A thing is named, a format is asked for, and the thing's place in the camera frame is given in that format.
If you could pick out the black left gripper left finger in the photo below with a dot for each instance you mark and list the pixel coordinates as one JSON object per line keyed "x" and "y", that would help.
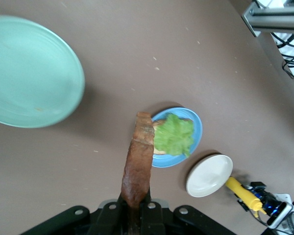
{"x": 107, "y": 220}

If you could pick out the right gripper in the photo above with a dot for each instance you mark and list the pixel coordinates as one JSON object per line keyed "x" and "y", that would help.
{"x": 267, "y": 203}

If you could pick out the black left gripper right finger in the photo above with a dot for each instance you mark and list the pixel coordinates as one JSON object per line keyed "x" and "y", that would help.
{"x": 152, "y": 220}

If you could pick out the yellow mustard squeeze bottle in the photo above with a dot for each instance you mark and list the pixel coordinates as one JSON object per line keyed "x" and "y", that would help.
{"x": 242, "y": 193}

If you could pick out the brown bread slice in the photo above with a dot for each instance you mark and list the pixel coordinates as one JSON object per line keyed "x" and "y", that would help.
{"x": 159, "y": 151}
{"x": 137, "y": 166}

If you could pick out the green lettuce leaf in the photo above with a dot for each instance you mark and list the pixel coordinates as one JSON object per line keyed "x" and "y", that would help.
{"x": 174, "y": 137}

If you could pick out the beige round plate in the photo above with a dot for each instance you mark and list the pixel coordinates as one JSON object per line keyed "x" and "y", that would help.
{"x": 208, "y": 177}

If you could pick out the blue round plate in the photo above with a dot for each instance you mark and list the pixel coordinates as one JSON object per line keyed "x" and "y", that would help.
{"x": 197, "y": 127}

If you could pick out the light green round plate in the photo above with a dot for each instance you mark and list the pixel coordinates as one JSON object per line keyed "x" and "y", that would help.
{"x": 27, "y": 73}

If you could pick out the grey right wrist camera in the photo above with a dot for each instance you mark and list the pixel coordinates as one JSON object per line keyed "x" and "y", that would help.
{"x": 279, "y": 215}

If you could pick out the aluminium frame rail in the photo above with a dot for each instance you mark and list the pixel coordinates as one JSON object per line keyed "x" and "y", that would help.
{"x": 264, "y": 17}

